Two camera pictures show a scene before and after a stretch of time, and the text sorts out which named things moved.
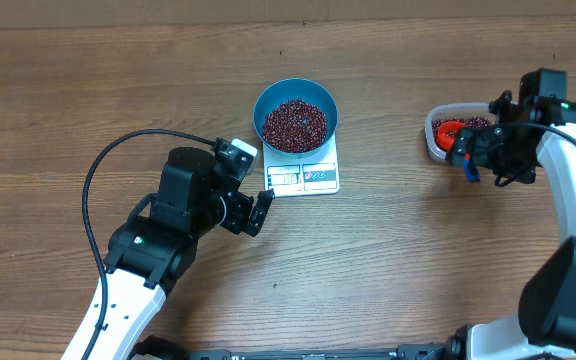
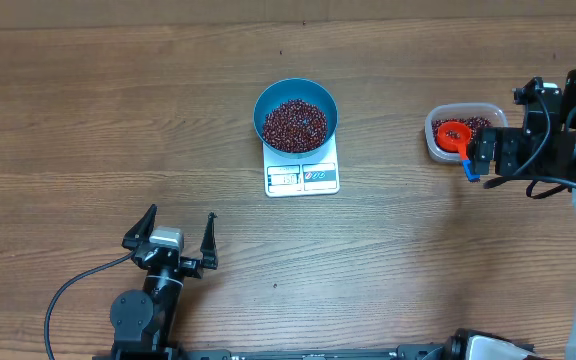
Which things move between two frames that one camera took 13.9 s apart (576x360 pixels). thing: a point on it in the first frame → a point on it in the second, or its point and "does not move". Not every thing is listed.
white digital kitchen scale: (315, 175) does not move
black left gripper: (242, 205) → (209, 255)
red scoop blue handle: (446, 133) does not move
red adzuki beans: (473, 121) does not move
